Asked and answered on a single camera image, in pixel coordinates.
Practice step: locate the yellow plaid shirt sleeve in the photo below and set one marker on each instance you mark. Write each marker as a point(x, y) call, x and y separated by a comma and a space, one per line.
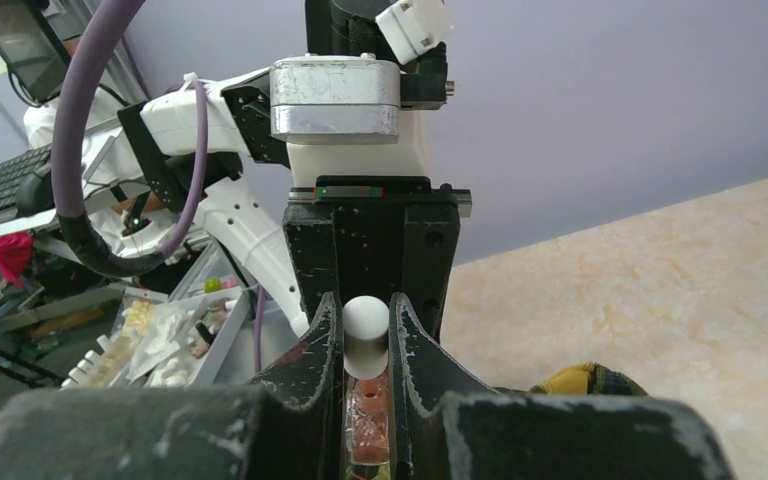
point(589, 379)

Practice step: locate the nail polish bottle white cap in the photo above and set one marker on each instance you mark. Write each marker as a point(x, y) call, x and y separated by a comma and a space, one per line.
point(367, 429)

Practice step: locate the nail polish brush cap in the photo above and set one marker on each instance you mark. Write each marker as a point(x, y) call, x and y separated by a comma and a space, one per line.
point(366, 327)

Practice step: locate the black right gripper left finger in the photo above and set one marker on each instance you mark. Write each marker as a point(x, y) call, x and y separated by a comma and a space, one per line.
point(286, 423)

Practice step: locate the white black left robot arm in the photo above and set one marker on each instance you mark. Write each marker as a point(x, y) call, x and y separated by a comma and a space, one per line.
point(208, 151)

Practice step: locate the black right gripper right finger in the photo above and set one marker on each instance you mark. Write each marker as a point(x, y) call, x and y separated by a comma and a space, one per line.
point(447, 424)

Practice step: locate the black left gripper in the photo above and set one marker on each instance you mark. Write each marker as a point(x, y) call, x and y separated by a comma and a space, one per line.
point(376, 235)

